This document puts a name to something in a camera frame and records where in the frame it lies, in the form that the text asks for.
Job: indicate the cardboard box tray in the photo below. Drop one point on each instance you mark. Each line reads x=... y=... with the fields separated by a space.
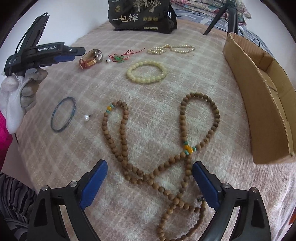
x=269 y=99

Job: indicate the blue patterned bed sheet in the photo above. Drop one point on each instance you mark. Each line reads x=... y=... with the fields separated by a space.
x=221 y=25

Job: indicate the black plum snack bag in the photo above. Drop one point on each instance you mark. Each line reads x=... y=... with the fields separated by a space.
x=142 y=15

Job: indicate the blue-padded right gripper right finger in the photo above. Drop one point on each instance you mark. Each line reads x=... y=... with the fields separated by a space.
x=252 y=220

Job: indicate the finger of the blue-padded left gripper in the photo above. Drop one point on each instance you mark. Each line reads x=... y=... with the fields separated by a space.
x=76 y=51
x=64 y=58

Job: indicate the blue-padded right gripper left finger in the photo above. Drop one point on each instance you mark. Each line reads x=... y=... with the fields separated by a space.
x=46 y=222

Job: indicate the striped sleeve forearm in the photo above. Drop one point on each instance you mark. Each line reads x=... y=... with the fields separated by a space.
x=17 y=201

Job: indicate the white gloved left hand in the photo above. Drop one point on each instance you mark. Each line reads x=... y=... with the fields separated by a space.
x=18 y=96

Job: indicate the dark blue bangle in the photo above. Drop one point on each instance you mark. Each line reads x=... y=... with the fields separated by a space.
x=63 y=114

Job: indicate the pink plaid blanket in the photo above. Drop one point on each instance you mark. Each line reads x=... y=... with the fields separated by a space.
x=153 y=83

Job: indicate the red strap gold watch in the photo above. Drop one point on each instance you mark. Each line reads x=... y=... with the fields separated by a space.
x=94 y=56

